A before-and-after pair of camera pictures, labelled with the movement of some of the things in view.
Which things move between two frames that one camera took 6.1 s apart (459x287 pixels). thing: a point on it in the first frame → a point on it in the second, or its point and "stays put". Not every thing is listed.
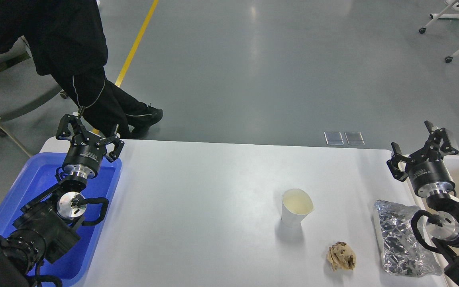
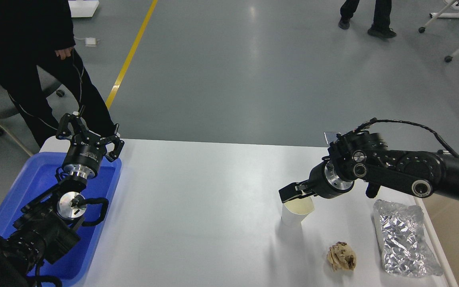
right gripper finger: [393, 163] → [292, 191]
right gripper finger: [435, 135] → [305, 188]
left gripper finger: [118, 144] stays put
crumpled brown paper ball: [341, 256] stays put
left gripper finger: [63, 131] stays put
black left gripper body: [85, 156] stays put
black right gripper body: [428, 174] → [324, 181]
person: [66, 38] → [12, 38]
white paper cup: [296, 203] stays put
